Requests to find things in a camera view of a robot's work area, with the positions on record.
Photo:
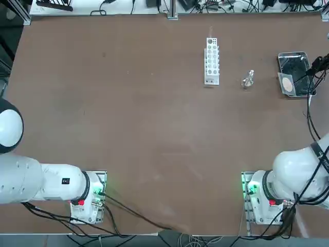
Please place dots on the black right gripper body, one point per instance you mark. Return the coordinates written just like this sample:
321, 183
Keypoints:
326, 61

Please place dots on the glass test tube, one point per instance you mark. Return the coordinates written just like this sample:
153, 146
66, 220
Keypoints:
211, 32

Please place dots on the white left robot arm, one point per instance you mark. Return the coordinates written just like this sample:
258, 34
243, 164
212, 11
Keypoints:
38, 180

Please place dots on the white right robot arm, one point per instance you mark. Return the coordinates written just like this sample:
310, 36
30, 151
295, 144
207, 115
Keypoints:
288, 175

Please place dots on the steel tray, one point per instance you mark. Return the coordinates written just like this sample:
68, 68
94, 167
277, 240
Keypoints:
293, 63

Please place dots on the white test tube rack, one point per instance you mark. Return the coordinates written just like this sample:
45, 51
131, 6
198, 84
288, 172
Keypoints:
212, 77

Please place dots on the finned black power supply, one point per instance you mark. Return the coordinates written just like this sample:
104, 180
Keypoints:
153, 3
187, 4

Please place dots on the black ridged device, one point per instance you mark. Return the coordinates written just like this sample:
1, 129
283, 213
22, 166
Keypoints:
54, 5

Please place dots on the aluminium frame profile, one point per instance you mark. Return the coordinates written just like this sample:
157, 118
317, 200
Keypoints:
24, 13
325, 14

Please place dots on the aluminium camera post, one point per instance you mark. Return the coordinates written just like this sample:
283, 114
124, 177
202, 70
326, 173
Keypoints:
172, 10

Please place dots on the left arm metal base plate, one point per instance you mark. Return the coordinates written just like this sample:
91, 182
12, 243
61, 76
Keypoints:
101, 177

